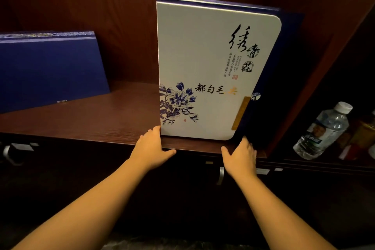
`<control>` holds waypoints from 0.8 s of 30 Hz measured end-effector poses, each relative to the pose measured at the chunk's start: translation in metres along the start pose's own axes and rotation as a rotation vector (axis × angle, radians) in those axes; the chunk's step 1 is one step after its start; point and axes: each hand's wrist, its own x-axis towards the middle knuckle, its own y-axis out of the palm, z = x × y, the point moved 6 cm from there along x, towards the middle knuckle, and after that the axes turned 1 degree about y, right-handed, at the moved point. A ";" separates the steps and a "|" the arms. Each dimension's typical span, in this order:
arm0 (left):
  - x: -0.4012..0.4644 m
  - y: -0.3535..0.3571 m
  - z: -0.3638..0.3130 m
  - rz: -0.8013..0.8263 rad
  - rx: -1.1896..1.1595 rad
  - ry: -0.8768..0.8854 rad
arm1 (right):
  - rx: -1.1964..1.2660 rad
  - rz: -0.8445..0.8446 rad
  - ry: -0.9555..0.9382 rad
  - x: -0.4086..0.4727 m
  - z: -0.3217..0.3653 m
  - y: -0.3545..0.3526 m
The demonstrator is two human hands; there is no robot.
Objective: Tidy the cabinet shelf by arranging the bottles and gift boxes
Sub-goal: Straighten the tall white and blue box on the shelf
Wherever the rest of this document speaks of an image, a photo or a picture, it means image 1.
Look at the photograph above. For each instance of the person's left hand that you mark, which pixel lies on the person's left hand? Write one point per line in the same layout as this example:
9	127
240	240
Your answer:
149	150

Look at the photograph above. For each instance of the person's right hand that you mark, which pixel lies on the person's right hand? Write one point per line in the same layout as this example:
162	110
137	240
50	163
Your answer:
242	162

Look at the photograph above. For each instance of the person's right thumb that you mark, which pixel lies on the person's right thumb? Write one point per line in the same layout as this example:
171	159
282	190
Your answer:
226	154

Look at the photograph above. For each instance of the person's left thumb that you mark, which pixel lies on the person's left thumb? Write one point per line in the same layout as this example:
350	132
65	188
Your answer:
167	154

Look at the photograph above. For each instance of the white gift box blue flower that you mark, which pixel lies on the white gift box blue flower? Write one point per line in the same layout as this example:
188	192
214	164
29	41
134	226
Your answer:
205	68

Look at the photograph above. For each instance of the person's right forearm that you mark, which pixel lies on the person's right forearm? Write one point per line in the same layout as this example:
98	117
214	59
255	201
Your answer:
278	217

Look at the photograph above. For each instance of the person's left forearm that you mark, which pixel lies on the person's left forearm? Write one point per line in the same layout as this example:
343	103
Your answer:
88	214

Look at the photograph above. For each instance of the dark brown wooden cabinet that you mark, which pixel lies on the dark brown wooden cabinet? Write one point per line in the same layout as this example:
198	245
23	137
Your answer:
117	112

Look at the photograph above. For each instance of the clear plastic water bottle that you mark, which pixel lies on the clear plastic water bottle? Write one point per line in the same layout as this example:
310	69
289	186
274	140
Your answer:
322	134

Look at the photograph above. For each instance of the small red packet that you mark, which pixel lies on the small red packet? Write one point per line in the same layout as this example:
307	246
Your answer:
350	152

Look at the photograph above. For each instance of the amber drink bottle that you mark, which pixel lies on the amber drink bottle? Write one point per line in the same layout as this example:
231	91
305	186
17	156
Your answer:
363	132

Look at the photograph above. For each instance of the plain dark blue gift box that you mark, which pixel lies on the plain dark blue gift box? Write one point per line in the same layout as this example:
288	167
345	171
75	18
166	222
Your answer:
49	71

